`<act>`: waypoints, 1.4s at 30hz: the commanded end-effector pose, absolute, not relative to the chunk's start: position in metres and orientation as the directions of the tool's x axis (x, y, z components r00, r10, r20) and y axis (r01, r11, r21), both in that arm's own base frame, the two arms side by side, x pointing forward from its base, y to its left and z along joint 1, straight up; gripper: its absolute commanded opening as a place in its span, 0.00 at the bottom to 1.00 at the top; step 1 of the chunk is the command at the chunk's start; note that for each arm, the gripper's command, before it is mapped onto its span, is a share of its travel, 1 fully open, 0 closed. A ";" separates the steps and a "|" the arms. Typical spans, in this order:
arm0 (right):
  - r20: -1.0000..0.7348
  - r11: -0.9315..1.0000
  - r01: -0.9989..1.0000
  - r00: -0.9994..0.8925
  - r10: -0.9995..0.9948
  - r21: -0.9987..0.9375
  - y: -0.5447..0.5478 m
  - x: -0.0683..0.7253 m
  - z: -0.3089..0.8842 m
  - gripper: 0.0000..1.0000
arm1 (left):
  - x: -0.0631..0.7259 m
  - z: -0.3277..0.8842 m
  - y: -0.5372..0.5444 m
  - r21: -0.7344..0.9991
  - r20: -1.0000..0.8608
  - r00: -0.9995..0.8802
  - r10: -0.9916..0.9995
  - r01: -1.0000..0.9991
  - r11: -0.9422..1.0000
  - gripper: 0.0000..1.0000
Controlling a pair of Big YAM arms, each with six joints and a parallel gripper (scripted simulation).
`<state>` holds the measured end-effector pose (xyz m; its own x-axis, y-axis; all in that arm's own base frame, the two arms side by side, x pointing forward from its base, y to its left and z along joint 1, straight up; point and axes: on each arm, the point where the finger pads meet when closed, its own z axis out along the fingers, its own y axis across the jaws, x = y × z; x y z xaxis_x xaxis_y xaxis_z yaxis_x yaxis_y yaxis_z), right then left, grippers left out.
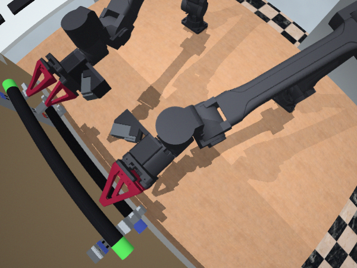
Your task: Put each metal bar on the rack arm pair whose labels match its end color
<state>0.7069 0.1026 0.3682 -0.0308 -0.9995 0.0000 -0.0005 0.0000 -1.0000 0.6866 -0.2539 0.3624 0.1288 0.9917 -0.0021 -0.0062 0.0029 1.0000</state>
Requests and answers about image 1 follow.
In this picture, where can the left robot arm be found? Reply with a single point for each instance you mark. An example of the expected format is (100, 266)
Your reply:
(288, 83)

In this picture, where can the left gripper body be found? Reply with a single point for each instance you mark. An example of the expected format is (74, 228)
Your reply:
(150, 170)

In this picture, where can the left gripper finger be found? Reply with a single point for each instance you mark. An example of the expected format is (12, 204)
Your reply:
(134, 188)
(120, 184)

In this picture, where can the black bar with green ends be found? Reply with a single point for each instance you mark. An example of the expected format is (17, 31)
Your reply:
(85, 203)

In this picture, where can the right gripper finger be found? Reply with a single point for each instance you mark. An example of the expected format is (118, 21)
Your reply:
(69, 95)
(47, 81)

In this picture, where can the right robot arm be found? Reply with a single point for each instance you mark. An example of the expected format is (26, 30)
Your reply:
(92, 35)

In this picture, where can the black bar with blue ends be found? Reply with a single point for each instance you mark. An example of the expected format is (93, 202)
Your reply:
(88, 164)

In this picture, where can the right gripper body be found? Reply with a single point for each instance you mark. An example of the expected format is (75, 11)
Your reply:
(53, 65)

